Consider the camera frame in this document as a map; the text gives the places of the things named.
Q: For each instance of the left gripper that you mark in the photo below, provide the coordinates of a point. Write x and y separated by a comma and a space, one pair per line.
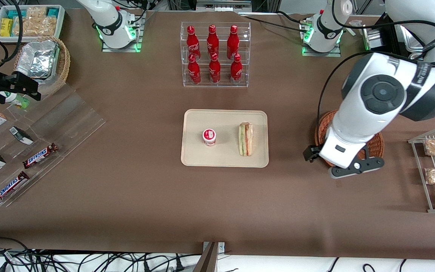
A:
309, 153

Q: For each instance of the triangle sandwich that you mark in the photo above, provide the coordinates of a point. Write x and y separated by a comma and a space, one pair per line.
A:
246, 139

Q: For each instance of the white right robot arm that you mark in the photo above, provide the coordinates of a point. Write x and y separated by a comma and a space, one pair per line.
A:
111, 22

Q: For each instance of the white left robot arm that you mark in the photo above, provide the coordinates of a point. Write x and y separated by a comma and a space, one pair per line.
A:
380, 92

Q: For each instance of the tan woven basket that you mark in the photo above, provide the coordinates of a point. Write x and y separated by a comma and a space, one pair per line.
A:
63, 64

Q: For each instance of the brown round wicker basket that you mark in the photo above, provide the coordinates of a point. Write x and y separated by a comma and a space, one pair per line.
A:
376, 146

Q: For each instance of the beige plastic tray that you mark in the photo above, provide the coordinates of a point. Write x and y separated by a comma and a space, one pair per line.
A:
225, 155

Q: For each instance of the green white small bottle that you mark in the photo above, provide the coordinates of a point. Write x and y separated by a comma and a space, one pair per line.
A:
17, 100

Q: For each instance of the clear acrylic stepped display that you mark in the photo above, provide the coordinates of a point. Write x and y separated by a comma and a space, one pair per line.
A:
70, 121

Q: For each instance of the yellow snack packet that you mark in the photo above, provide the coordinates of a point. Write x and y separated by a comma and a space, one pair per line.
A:
6, 27

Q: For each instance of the clear bag of crackers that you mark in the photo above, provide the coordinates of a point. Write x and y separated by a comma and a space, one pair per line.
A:
36, 22

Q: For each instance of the snickers chocolate bar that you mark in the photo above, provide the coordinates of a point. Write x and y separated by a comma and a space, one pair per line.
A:
40, 155
10, 187

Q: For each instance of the white plastic bin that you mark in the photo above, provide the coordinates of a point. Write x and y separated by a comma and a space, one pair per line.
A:
60, 22

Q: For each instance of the teal snack packet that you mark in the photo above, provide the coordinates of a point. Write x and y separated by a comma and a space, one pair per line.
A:
52, 12
13, 14

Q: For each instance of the red white yogurt cup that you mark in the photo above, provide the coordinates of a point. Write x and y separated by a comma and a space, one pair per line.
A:
209, 136

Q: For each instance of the red cola bottle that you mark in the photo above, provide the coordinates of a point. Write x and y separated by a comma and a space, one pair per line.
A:
236, 71
233, 41
214, 71
192, 41
212, 39
194, 71

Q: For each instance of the clear acrylic bottle rack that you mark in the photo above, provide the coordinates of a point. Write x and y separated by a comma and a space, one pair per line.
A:
247, 53

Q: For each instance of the silver metal box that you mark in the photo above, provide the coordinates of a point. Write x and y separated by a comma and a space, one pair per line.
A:
372, 39

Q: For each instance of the clear plastic wrapper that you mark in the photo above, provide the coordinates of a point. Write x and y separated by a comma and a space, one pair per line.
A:
355, 23

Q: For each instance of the steel warmer pan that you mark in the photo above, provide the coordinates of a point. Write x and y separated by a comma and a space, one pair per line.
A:
414, 41

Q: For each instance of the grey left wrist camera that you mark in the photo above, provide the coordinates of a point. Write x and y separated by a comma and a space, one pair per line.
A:
357, 168

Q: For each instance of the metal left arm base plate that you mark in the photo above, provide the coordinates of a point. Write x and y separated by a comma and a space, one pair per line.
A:
321, 54

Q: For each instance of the metal table bracket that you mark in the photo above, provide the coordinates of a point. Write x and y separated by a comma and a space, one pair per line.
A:
210, 257

